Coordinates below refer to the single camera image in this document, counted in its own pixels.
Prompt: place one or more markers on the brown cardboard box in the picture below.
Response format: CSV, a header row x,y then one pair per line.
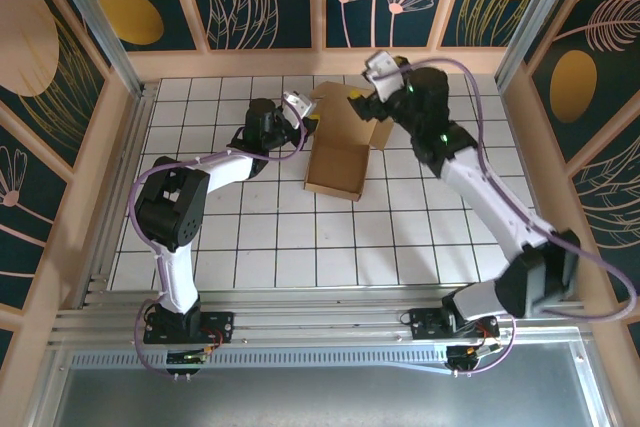
x,y
336,172

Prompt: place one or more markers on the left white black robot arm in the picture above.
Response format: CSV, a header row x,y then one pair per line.
x,y
175,207

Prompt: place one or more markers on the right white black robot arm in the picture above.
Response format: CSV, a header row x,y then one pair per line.
x,y
500,217

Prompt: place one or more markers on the grey metal sheet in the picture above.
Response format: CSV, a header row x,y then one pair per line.
x,y
320,402

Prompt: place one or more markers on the aluminium side rail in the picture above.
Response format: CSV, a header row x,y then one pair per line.
x,y
137,117

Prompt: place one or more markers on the aluminium corner post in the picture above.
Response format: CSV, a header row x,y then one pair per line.
x,y
535,7
90,7

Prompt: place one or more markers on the aluminium rail frame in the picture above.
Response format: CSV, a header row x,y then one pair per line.
x,y
320,319

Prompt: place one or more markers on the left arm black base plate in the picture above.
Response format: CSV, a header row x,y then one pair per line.
x,y
220,322

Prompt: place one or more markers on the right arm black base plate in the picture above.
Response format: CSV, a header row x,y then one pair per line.
x,y
425,322

